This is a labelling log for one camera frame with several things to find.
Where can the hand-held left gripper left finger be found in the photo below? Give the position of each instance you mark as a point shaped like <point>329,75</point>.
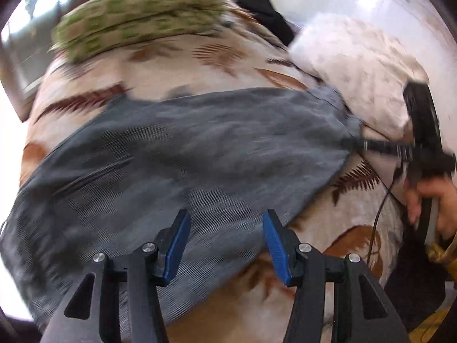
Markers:
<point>176,246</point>

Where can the grey denim pants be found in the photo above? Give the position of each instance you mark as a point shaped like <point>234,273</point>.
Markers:
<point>178,150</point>

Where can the green checkered folded quilt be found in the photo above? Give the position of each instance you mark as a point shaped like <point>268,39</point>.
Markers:
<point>135,18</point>

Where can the black cloth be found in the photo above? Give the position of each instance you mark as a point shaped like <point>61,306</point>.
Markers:
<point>271,18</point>

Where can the white floral pillow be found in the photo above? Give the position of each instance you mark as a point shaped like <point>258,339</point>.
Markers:
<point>357,71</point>

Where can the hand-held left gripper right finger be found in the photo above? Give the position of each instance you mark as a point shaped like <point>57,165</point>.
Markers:
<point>276,246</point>

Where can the person's right hand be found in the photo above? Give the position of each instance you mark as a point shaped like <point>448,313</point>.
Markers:
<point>444,200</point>

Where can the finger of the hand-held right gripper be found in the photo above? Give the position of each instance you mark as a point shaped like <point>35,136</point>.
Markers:
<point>382,146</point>

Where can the leaf print bed blanket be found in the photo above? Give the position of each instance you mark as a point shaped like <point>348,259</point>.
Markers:
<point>150,73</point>

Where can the wooden window frame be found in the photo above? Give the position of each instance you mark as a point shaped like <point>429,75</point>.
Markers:
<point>21,64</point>

